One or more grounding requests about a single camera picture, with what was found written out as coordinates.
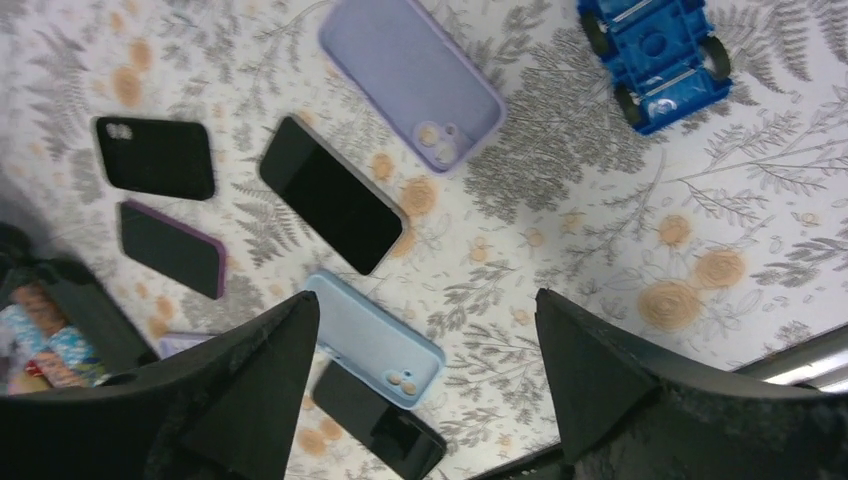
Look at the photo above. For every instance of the floral table mat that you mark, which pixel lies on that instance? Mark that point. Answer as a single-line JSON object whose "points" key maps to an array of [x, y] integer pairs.
{"points": [[722, 237]]}

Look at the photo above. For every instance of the black phone case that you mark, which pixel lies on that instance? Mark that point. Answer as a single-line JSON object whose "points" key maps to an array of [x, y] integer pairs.
{"points": [[156, 156]]}

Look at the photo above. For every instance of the black bare phone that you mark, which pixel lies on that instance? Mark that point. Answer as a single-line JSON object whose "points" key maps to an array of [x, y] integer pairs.
{"points": [[401, 440]]}

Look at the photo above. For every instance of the black poker chip case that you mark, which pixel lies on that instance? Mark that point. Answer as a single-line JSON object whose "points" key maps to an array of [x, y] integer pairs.
{"points": [[59, 326]]}

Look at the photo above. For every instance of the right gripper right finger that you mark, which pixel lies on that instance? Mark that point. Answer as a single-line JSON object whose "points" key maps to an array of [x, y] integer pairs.
{"points": [[627, 408]]}

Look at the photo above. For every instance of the phone with purple edge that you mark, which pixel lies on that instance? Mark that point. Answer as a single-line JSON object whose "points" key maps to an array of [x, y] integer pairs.
{"points": [[172, 248]]}

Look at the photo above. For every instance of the blue toy car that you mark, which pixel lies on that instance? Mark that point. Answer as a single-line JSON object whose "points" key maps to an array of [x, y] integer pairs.
{"points": [[663, 57]]}

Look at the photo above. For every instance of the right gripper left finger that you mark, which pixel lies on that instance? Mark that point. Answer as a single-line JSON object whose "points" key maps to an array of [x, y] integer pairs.
{"points": [[224, 409]]}

